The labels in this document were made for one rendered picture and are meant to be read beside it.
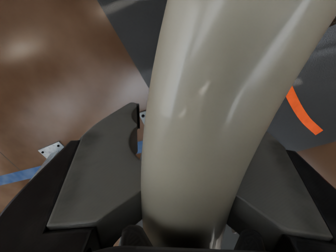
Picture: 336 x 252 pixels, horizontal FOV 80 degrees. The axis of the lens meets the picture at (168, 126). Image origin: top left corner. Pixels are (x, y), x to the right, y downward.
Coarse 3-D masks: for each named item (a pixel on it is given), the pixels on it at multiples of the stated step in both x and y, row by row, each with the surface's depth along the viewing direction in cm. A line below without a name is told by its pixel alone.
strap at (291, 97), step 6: (288, 96) 104; (294, 96) 104; (294, 102) 106; (294, 108) 108; (300, 108) 108; (300, 114) 110; (306, 114) 110; (300, 120) 112; (306, 120) 112; (306, 126) 114; (312, 126) 114; (318, 126) 113; (318, 132) 116
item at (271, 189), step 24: (264, 144) 9; (264, 168) 8; (288, 168) 8; (240, 192) 7; (264, 192) 7; (288, 192) 7; (240, 216) 7; (264, 216) 6; (288, 216) 6; (312, 216) 6; (264, 240) 6
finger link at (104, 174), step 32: (96, 128) 9; (128, 128) 9; (96, 160) 7; (128, 160) 8; (64, 192) 6; (96, 192) 6; (128, 192) 6; (64, 224) 5; (96, 224) 6; (128, 224) 7
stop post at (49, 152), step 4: (52, 144) 136; (56, 144) 136; (60, 144) 135; (44, 148) 139; (48, 148) 138; (52, 148) 138; (56, 148) 138; (60, 148) 138; (40, 152) 141; (44, 152) 141; (48, 152) 141; (52, 152) 140; (56, 152) 137; (44, 156) 143; (48, 156) 138; (52, 156) 135; (48, 160) 133; (44, 164) 131; (40, 168) 128; (36, 172) 126; (32, 176) 125
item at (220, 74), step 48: (192, 0) 3; (240, 0) 3; (288, 0) 3; (192, 48) 3; (240, 48) 3; (288, 48) 3; (192, 96) 4; (240, 96) 3; (144, 144) 5; (192, 144) 4; (240, 144) 4; (144, 192) 6; (192, 192) 5; (192, 240) 6
